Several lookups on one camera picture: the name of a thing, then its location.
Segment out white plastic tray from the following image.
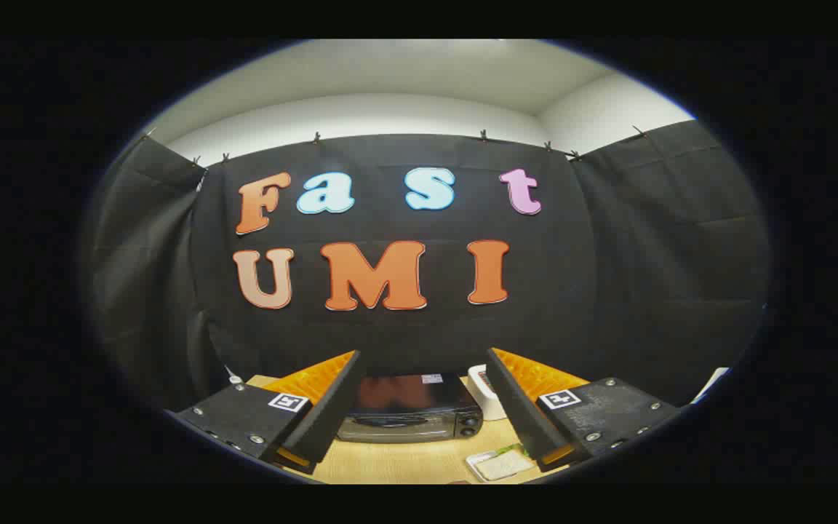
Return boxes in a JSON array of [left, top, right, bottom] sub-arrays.
[[465, 450, 536, 484]]

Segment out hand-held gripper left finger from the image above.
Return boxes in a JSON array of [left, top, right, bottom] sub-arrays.
[[175, 349, 364, 475]]

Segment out bread and lettuce sandwich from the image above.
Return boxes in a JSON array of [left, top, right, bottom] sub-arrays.
[[477, 444, 536, 482]]

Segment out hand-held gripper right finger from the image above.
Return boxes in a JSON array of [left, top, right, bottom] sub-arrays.
[[486, 347, 682, 472]]

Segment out black toaster oven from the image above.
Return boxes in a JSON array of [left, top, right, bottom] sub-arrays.
[[337, 373, 484, 443]]

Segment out white pop-up toaster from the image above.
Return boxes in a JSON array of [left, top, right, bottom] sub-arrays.
[[467, 364, 507, 421]]

